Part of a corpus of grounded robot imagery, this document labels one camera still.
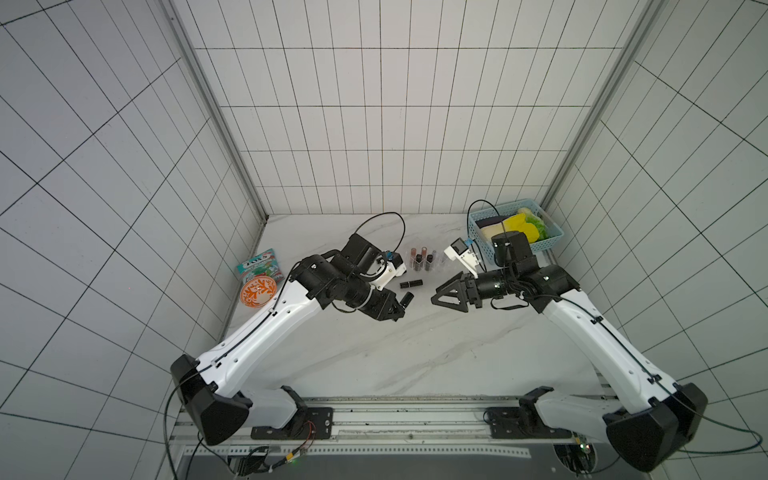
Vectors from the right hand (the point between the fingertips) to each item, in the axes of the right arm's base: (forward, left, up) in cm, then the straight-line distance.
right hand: (428, 300), depth 65 cm
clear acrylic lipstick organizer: (+26, -2, -24) cm, 36 cm away
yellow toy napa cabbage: (+45, -32, -20) cm, 58 cm away
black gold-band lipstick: (+2, +4, -2) cm, 5 cm away
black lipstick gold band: (+20, +3, -25) cm, 33 cm away
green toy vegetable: (+45, -43, -20) cm, 65 cm away
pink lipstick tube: (+28, +3, -21) cm, 36 cm away
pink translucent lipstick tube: (+28, -1, -18) cm, 34 cm away
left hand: (-3, +9, -3) cm, 10 cm away
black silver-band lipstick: (+26, +1, -21) cm, 33 cm away
